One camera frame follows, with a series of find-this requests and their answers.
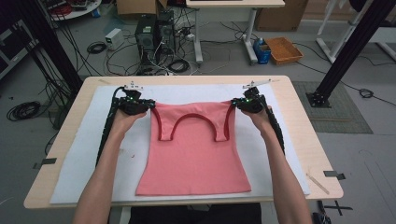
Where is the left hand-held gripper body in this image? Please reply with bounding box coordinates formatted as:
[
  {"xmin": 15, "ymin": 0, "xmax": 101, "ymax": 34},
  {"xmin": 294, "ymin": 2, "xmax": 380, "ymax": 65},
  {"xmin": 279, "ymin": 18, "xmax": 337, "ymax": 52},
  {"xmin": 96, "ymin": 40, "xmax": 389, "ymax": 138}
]
[{"xmin": 117, "ymin": 81, "xmax": 146, "ymax": 116}]

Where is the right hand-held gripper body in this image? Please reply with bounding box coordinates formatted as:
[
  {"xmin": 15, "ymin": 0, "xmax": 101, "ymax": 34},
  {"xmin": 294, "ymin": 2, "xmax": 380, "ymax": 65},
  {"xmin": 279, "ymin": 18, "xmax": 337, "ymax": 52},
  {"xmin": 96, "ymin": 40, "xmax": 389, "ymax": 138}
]
[{"xmin": 242, "ymin": 78, "xmax": 272, "ymax": 114}]

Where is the pink tank top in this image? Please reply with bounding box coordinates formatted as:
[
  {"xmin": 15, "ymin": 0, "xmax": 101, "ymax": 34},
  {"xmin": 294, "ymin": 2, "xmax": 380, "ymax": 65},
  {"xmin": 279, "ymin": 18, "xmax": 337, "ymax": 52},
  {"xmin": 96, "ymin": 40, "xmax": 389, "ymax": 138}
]
[{"xmin": 135, "ymin": 100, "xmax": 252, "ymax": 197}]

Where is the person's left hand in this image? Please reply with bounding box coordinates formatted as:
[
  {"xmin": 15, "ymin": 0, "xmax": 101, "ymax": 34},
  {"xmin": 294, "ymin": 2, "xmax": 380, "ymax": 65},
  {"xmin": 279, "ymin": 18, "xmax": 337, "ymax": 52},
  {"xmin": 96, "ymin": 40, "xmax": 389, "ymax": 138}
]
[{"xmin": 111, "ymin": 109, "xmax": 148, "ymax": 133}]

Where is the person's right hand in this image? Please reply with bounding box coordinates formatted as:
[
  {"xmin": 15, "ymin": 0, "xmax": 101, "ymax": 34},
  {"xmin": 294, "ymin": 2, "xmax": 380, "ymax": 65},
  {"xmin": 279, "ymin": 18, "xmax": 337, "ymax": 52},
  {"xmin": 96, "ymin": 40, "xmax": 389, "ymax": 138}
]
[{"xmin": 242, "ymin": 105, "xmax": 275, "ymax": 134}]

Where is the blue box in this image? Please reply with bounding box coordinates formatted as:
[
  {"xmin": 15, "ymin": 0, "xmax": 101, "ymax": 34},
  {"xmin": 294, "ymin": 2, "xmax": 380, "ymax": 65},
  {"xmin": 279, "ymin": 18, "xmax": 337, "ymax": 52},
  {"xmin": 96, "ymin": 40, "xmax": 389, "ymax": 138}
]
[{"xmin": 252, "ymin": 37, "xmax": 272, "ymax": 64}]

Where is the orange basket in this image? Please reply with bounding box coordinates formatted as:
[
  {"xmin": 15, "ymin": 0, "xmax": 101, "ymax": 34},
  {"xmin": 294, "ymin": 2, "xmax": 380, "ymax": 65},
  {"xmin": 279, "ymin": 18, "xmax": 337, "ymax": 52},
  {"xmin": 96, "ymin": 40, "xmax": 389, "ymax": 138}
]
[{"xmin": 264, "ymin": 36, "xmax": 304, "ymax": 65}]

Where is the black computer tower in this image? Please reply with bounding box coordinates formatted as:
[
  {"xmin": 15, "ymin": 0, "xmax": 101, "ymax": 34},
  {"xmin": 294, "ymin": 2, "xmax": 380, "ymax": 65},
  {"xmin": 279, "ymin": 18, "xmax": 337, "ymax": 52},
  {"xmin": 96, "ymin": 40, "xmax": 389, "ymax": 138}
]
[
  {"xmin": 134, "ymin": 15, "xmax": 159, "ymax": 66},
  {"xmin": 156, "ymin": 10, "xmax": 177, "ymax": 56}
]

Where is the small white box device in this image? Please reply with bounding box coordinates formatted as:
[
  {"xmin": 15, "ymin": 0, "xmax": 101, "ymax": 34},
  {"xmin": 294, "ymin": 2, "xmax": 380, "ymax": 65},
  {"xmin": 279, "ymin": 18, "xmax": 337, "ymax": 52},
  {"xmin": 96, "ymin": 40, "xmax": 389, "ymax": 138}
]
[{"xmin": 105, "ymin": 27, "xmax": 125, "ymax": 50}]

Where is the white table mat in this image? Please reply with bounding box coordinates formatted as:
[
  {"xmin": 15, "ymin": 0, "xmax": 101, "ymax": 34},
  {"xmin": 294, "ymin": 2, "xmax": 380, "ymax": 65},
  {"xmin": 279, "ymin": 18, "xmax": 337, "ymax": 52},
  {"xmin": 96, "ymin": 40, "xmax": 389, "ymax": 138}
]
[{"xmin": 49, "ymin": 83, "xmax": 311, "ymax": 205}]

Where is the large cardboard box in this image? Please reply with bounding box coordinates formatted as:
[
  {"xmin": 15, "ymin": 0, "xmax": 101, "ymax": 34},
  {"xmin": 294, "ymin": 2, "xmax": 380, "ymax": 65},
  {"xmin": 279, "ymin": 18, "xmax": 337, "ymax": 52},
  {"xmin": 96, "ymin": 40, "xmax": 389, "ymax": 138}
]
[{"xmin": 255, "ymin": 0, "xmax": 309, "ymax": 32}]

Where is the grey floor mat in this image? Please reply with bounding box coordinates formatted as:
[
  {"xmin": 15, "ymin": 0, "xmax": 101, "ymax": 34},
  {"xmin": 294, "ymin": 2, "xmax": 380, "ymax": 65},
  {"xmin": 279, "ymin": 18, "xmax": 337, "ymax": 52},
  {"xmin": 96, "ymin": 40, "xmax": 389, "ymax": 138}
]
[{"xmin": 292, "ymin": 81, "xmax": 374, "ymax": 134}]

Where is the white desk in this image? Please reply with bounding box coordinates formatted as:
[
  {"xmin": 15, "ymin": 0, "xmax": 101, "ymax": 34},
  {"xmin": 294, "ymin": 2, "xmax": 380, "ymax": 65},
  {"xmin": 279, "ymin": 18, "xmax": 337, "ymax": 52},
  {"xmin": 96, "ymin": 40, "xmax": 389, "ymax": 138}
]
[{"xmin": 185, "ymin": 0, "xmax": 286, "ymax": 65}]

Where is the grey tape piece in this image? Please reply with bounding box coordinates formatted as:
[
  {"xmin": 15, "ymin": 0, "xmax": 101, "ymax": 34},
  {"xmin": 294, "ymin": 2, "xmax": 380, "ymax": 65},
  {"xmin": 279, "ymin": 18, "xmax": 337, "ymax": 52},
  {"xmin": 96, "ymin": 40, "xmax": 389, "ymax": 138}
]
[
  {"xmin": 322, "ymin": 170, "xmax": 347, "ymax": 181},
  {"xmin": 32, "ymin": 158, "xmax": 58, "ymax": 171}
]

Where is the round white table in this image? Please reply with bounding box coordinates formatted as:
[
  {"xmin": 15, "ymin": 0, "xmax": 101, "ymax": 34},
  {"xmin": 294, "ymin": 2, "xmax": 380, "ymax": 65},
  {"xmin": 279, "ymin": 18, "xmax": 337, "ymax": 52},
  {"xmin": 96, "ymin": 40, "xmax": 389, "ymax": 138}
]
[{"xmin": 40, "ymin": 0, "xmax": 103, "ymax": 21}]

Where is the person's dark clothing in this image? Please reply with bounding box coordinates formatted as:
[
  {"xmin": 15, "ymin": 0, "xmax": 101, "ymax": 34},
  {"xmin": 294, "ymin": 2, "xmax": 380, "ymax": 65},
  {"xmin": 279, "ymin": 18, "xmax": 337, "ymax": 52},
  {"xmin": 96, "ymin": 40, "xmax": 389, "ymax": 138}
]
[{"xmin": 128, "ymin": 203, "xmax": 262, "ymax": 224}]

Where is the grey shelf rack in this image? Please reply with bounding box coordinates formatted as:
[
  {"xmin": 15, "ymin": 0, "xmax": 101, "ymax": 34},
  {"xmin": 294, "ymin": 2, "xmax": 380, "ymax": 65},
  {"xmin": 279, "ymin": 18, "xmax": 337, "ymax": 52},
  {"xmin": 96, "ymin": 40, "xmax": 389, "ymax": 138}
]
[{"xmin": 0, "ymin": 20, "xmax": 39, "ymax": 79}]

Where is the black cross floor tape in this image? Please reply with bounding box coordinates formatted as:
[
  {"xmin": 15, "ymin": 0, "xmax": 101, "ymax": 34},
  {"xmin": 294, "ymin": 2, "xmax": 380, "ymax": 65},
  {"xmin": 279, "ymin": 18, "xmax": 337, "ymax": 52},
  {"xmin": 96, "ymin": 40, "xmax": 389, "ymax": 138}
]
[{"xmin": 323, "ymin": 200, "xmax": 354, "ymax": 217}]

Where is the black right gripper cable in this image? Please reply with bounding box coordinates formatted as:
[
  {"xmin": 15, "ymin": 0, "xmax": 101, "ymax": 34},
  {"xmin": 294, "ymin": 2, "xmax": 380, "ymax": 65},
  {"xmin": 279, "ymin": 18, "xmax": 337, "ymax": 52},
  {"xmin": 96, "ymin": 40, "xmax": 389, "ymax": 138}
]
[{"xmin": 260, "ymin": 94, "xmax": 286, "ymax": 156}]

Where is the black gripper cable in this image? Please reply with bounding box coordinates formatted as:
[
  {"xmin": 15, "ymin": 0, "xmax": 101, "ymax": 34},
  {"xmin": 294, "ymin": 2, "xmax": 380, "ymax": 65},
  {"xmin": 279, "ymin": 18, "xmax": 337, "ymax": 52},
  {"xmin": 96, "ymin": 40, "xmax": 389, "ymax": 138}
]
[
  {"xmin": 94, "ymin": 86, "xmax": 126, "ymax": 166},
  {"xmin": 260, "ymin": 94, "xmax": 286, "ymax": 156}
]

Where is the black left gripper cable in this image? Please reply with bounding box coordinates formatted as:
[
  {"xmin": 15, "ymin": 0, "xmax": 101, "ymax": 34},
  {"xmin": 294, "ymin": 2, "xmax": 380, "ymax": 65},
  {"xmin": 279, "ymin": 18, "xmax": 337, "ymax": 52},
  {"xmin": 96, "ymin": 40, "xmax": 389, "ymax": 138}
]
[{"xmin": 94, "ymin": 86, "xmax": 126, "ymax": 166}]

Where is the black metal post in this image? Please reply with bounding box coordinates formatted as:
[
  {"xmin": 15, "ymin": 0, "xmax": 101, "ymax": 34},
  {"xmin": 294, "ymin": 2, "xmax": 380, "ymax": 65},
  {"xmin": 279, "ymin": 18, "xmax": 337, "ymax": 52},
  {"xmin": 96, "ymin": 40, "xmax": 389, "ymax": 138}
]
[
  {"xmin": 306, "ymin": 0, "xmax": 396, "ymax": 108},
  {"xmin": 17, "ymin": 0, "xmax": 83, "ymax": 94}
]

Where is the white stand frame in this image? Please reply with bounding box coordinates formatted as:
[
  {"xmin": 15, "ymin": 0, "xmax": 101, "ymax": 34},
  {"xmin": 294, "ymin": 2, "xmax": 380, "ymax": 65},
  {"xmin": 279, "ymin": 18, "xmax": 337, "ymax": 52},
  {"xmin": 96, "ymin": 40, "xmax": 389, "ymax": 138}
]
[{"xmin": 316, "ymin": 0, "xmax": 396, "ymax": 63}]

